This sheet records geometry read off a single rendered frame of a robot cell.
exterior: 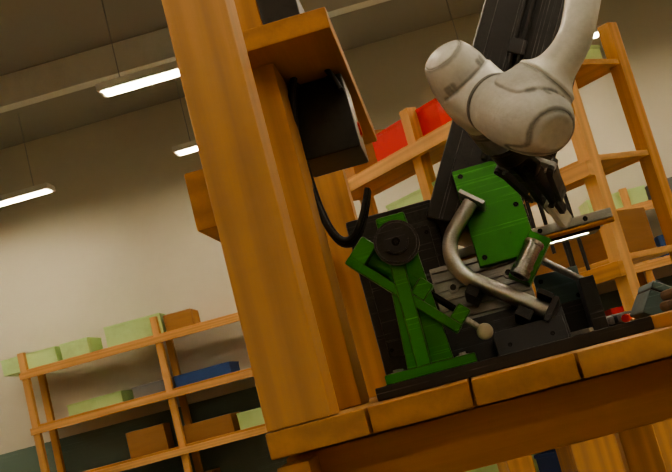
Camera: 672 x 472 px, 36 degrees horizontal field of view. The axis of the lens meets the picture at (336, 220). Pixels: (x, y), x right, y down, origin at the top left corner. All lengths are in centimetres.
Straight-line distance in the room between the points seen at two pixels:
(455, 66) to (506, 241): 46
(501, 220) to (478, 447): 67
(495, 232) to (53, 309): 1008
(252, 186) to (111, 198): 1039
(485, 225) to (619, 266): 264
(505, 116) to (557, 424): 46
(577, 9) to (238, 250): 65
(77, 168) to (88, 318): 171
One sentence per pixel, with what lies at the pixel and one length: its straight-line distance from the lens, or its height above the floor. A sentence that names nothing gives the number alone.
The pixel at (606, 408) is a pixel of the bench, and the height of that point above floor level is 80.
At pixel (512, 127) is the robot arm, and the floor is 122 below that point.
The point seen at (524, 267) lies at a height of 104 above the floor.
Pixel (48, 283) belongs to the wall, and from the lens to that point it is 1190.
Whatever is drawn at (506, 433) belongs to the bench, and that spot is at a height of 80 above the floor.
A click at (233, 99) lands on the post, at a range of 143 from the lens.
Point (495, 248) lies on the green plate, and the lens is 198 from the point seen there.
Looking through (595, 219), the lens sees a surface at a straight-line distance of 213.
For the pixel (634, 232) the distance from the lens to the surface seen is 497.
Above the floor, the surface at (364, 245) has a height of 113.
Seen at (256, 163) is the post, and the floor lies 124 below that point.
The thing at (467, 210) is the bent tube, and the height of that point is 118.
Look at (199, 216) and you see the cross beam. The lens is 151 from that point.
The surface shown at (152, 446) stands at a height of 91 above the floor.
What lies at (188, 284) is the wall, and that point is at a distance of 1140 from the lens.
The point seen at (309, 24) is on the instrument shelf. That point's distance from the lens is 176.
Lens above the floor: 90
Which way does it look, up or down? 10 degrees up
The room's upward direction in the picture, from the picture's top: 15 degrees counter-clockwise
